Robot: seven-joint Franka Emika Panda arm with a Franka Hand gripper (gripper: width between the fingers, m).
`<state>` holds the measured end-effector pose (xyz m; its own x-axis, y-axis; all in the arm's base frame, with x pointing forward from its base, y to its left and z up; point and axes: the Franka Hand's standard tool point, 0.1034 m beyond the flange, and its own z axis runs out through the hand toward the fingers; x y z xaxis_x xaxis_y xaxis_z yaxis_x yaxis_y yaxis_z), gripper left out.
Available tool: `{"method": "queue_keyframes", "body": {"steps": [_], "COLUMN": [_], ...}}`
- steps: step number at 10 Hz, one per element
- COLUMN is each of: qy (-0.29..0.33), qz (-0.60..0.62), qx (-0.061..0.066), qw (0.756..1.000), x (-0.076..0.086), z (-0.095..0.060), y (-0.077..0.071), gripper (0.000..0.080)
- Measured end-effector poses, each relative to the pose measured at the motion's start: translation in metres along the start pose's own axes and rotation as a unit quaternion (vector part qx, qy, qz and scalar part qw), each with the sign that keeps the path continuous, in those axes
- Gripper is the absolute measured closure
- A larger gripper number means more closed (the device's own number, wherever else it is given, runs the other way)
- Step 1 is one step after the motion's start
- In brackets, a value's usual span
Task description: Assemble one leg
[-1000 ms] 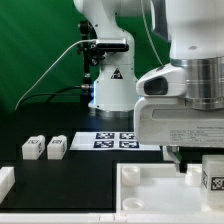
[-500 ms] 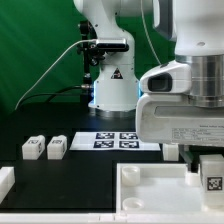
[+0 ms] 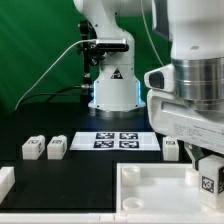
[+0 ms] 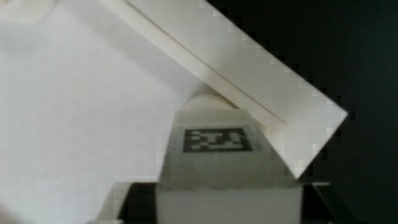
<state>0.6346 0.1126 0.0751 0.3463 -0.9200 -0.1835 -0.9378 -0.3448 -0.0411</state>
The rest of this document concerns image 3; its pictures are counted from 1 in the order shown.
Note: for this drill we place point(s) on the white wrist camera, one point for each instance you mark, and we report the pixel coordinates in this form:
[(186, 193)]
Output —
[(161, 79)]

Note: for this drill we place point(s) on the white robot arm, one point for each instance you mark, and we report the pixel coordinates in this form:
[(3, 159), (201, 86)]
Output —
[(186, 97)]

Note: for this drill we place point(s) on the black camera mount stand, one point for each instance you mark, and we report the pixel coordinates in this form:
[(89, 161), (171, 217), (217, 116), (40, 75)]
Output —
[(87, 32)]

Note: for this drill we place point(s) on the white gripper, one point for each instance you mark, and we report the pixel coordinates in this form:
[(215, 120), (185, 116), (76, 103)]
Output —
[(170, 116)]

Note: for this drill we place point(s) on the paper sheet with tags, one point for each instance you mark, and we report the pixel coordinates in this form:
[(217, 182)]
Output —
[(131, 141)]

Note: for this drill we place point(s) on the white left obstacle block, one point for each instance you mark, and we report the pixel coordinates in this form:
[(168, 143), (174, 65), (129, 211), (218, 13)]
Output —
[(7, 180)]

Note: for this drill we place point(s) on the silver mounted camera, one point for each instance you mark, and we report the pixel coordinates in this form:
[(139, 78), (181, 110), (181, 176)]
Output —
[(117, 45)]

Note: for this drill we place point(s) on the white front rail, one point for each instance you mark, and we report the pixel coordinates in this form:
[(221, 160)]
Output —
[(20, 218)]

